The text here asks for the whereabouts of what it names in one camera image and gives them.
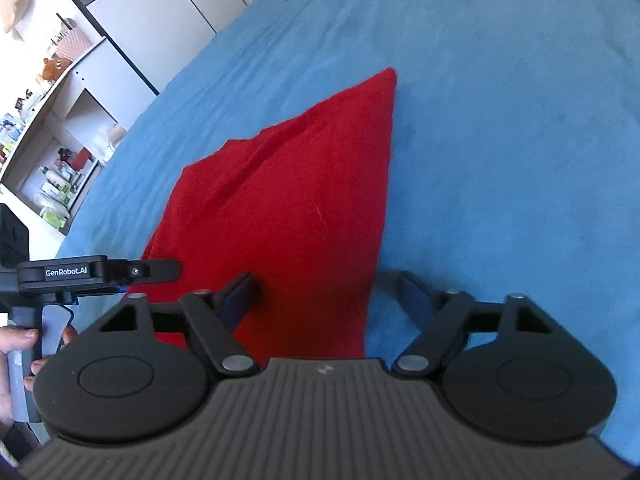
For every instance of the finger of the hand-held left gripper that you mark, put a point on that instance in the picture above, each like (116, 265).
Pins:
(150, 270)

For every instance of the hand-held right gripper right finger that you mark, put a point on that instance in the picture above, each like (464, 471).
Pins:
(412, 300)

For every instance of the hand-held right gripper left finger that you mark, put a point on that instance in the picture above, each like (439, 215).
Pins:
(239, 300)

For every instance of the red knit sweater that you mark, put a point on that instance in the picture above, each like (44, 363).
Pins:
(300, 185)

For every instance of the person's left hand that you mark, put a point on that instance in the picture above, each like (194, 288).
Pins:
(17, 340)

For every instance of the green plastic bag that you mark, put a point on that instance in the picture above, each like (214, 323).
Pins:
(55, 216)

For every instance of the red box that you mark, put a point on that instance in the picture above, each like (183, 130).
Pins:
(80, 160)

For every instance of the brown teddy bear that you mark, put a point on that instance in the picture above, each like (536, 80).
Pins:
(52, 70)

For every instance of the white shelf unit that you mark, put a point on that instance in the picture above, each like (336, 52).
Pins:
(92, 67)

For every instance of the pink striped container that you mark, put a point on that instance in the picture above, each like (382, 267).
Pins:
(75, 42)

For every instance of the white and grey wardrobe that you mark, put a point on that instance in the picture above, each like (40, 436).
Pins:
(165, 15)

